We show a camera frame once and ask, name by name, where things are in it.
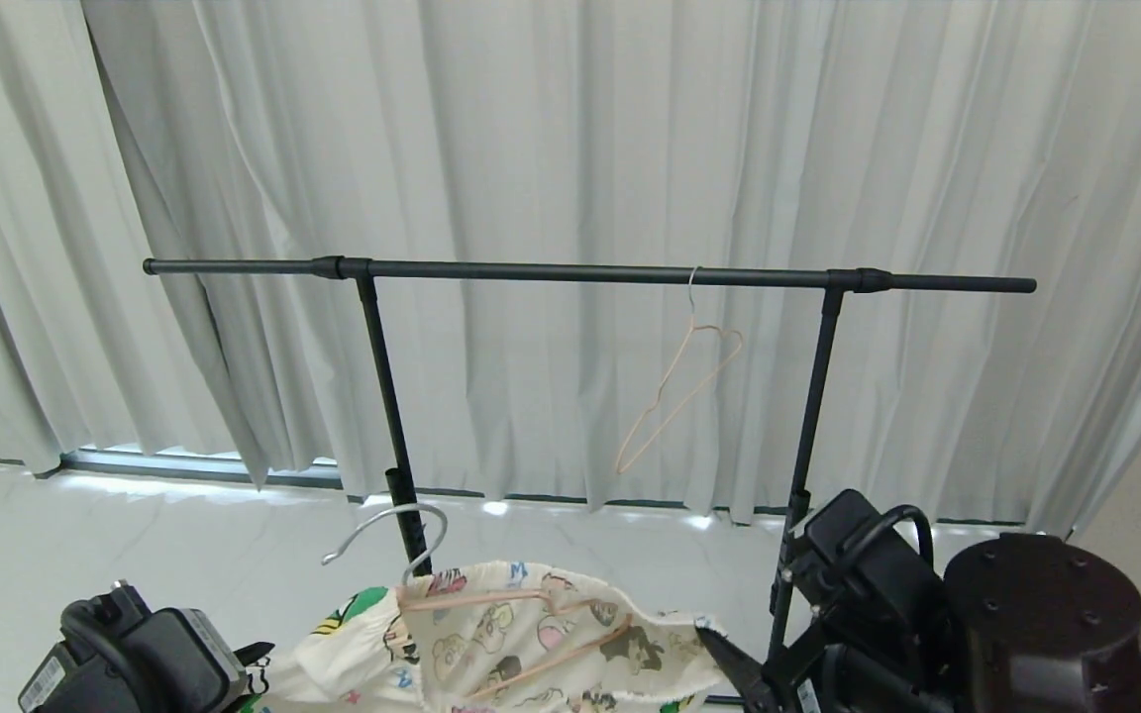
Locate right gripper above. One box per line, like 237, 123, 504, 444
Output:
757, 634, 950, 713

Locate cream printed garment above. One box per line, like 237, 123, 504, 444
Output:
239, 560, 730, 713

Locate pink clothes hanger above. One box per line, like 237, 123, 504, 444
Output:
321, 503, 636, 702
615, 265, 745, 474

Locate black clothes rack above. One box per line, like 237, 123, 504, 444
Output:
142, 255, 1037, 706

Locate white curtain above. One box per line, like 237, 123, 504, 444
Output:
0, 0, 269, 486
80, 0, 1141, 536

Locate window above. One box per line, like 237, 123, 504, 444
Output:
60, 446, 344, 491

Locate black cable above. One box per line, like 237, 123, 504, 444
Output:
828, 505, 935, 595

